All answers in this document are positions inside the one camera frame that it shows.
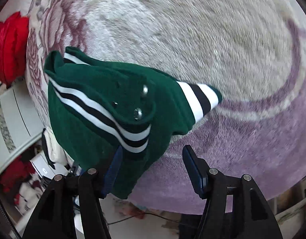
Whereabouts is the green and cream varsity jacket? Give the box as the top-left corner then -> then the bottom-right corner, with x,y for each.
44,47 -> 222,199

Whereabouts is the pile of clothes in wardrobe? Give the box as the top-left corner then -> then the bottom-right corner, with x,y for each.
0,155 -> 44,215

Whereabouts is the white drawer unit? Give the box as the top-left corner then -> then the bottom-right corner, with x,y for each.
30,151 -> 68,179

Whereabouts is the black garment on bed edge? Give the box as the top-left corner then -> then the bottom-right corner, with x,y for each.
41,128 -> 55,170

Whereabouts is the cream fleece folded garment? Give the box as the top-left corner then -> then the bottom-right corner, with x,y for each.
43,127 -> 74,167

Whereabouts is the floral plush bed blanket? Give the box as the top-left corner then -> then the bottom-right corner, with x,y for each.
26,0 -> 306,214

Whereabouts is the red quilted garment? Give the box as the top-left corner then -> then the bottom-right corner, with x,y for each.
0,11 -> 29,86

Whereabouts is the black cable on floor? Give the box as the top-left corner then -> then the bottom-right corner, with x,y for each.
105,211 -> 201,229

